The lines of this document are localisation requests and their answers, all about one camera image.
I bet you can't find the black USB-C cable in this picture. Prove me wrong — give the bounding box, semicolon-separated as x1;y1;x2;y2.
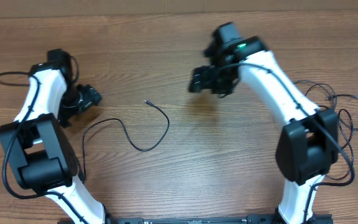
78;100;170;183

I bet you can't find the black USB cable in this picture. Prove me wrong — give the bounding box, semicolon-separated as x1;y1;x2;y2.
293;80;356;181

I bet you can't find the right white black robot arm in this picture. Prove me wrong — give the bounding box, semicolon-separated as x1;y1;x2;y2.
188;22;355;223

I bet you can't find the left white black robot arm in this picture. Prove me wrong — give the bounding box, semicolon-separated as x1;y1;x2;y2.
0;49;114;223

